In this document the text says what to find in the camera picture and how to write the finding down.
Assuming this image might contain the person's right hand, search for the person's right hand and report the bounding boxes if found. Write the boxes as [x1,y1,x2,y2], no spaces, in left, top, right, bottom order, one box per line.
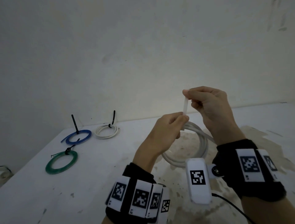
[182,86,246,146]

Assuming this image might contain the person's left hand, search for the person's left hand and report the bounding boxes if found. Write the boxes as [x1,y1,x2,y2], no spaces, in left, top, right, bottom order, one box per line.
[137,112,190,163]

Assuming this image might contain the white zip tie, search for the white zip tie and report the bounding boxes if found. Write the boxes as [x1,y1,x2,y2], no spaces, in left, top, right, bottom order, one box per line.
[181,89,190,131]

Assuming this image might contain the white cable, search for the white cable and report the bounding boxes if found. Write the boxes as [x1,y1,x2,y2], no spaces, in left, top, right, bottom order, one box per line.
[161,122,215,166]
[94,124,120,140]

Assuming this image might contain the black zip tie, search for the black zip tie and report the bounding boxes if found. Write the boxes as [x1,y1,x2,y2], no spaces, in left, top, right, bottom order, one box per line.
[65,138,81,155]
[108,110,116,128]
[71,114,80,135]

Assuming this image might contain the blue cable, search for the blue cable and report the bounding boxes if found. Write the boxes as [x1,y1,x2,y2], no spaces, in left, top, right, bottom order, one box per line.
[61,130,92,145]

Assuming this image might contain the green cable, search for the green cable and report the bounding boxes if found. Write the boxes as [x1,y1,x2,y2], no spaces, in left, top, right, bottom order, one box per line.
[45,150,78,175]

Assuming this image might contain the person's right forearm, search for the person's right forearm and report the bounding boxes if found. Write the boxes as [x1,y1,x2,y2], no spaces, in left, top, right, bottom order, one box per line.
[214,131,295,224]

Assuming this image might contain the person's left forearm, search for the person's left forearm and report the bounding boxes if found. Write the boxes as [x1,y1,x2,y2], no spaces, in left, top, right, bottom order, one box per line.
[132,147,162,174]

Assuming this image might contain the black left wristband with markers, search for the black left wristband with markers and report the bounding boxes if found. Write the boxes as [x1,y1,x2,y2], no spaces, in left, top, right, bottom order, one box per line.
[105,162,164,224]

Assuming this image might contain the black wristband with markers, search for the black wristband with markers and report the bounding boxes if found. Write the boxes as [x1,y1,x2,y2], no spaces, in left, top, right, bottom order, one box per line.
[105,162,164,224]
[212,138,287,203]

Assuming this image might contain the black right wristband with markers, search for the black right wristband with markers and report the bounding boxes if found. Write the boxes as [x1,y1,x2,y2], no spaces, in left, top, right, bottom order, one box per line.
[212,138,287,203]

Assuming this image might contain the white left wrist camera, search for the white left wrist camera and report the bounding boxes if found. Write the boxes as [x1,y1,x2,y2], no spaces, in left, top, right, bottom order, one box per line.
[158,183,171,214]

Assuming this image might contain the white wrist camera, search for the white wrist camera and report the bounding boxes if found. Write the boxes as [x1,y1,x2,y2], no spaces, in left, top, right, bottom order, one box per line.
[185,158,224,205]
[158,183,171,214]

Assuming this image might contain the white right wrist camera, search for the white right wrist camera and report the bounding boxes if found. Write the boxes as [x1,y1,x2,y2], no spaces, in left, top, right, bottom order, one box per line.
[185,158,224,205]

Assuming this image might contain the black right camera cord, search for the black right camera cord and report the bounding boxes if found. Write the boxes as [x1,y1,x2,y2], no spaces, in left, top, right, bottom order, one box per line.
[211,193,255,224]

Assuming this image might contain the white socket with black cord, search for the white socket with black cord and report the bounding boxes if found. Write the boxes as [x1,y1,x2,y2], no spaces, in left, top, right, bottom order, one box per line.
[0,166,13,178]

